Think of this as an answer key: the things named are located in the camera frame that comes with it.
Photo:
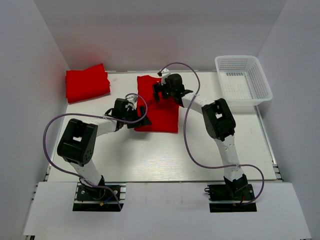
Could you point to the folded red t-shirt stack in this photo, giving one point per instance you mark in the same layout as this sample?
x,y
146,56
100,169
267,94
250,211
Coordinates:
x,y
86,84

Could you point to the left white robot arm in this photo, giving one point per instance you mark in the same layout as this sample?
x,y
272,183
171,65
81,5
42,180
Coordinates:
x,y
78,141

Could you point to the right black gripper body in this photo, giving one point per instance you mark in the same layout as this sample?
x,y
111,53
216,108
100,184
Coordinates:
x,y
168,92

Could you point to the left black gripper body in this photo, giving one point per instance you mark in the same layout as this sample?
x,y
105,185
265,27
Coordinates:
x,y
131,115

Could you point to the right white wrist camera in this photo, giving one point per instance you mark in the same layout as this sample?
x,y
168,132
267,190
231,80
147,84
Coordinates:
x,y
164,74

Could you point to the white plastic basket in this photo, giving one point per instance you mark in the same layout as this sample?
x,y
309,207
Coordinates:
x,y
242,80

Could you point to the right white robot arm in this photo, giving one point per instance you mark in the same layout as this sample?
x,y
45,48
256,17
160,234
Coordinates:
x,y
219,124

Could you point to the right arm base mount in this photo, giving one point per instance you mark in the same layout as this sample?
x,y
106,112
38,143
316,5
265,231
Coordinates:
x,y
223,200

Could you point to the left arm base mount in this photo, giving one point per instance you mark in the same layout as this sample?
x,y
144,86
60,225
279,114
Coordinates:
x,y
89,199

